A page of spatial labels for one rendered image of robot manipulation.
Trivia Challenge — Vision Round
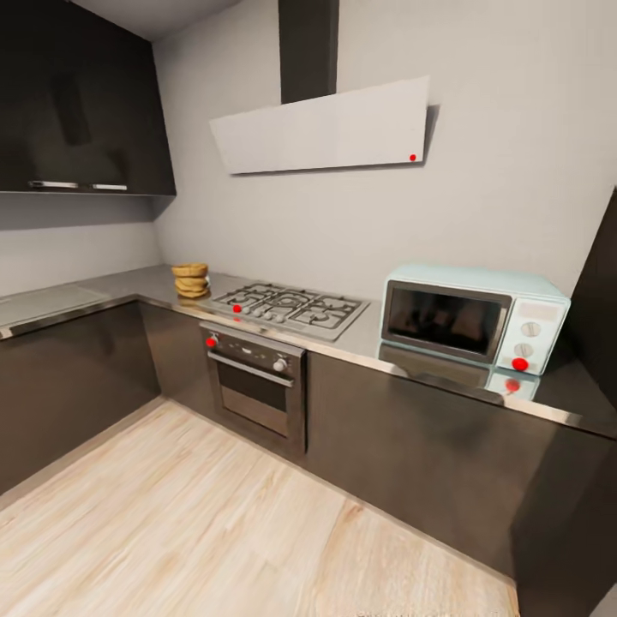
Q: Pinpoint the microwave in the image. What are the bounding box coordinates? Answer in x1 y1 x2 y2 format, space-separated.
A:
380 261 571 376

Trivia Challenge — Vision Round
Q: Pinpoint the popcorn bag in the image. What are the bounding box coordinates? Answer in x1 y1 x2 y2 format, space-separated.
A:
172 263 210 297

